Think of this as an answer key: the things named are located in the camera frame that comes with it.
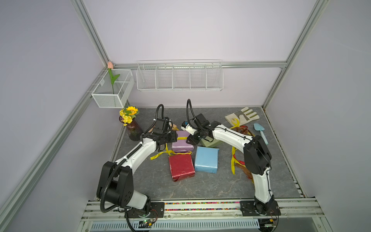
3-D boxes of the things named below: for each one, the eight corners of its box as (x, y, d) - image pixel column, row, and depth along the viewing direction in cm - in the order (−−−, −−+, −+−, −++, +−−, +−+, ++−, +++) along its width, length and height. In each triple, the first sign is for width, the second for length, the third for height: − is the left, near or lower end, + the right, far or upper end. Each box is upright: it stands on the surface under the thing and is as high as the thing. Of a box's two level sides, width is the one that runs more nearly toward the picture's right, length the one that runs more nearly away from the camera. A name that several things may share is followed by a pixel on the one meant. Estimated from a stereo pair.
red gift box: (172, 183, 84) (171, 179, 78) (170, 161, 92) (168, 156, 87) (196, 178, 86) (196, 173, 80) (191, 157, 94) (191, 152, 88)
